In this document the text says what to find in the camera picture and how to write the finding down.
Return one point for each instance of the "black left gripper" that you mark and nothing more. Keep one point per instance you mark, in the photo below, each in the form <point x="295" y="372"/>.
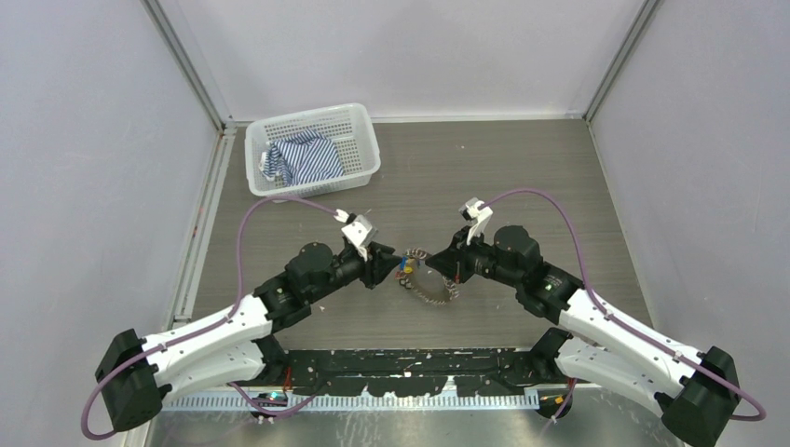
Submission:
<point x="381" y="260"/>

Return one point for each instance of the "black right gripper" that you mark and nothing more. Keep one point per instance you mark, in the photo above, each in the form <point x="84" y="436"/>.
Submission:
<point x="453" y="261"/>

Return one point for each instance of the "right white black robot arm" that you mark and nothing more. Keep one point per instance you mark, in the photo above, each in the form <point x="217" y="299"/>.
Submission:
<point x="691" y="391"/>

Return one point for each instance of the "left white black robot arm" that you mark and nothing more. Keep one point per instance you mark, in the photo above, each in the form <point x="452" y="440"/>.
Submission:
<point x="138" y="375"/>

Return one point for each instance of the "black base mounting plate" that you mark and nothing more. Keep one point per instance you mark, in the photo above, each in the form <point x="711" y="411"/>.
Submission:
<point x="475" y="372"/>

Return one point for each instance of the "blue white striped cloth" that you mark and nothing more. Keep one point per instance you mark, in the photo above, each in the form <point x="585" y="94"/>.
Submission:
<point x="306" y="157"/>

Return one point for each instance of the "white plastic perforated basket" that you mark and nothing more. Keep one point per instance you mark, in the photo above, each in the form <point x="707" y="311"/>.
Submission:
<point x="348" y="125"/>

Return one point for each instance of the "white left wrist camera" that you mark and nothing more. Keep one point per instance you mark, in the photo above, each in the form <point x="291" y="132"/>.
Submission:
<point x="357" y="230"/>

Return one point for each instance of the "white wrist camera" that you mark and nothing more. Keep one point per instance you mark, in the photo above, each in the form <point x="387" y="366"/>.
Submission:
<point x="357" y="230"/>
<point x="477" y="214"/>

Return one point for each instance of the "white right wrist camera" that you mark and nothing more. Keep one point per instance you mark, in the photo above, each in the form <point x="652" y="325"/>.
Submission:
<point x="477" y="214"/>

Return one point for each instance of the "slotted cable duct strip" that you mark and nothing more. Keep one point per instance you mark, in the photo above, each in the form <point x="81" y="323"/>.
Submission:
<point x="218" y="401"/>

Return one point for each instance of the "aluminium frame rail left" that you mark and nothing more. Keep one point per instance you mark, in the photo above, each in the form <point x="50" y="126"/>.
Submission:
<point x="199" y="235"/>

